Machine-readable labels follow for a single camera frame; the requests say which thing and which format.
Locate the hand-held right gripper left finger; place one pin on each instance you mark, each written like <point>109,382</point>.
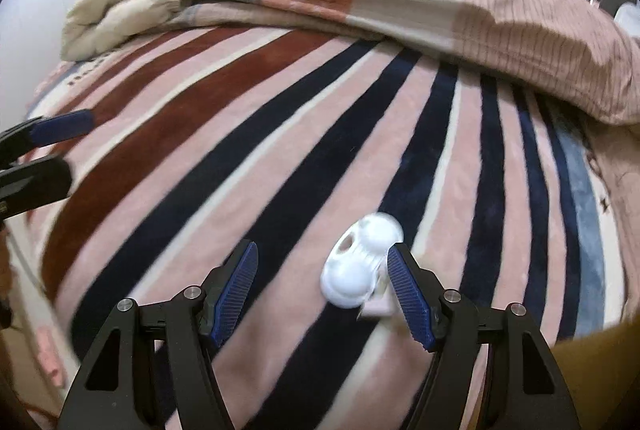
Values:
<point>235,290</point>

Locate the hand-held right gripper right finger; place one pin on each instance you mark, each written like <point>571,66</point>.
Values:
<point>407,295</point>

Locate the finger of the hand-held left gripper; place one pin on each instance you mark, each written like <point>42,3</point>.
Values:
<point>65,127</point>
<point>40,185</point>

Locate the white rounded plastic gadget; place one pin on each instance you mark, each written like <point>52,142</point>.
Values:
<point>350,280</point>

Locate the brown cardboard box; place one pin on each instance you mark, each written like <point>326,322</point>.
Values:
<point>605,370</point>

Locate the striped fleece blanket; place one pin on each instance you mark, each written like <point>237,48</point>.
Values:
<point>300,134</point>

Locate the white headboard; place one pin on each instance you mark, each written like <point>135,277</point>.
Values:
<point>629,19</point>

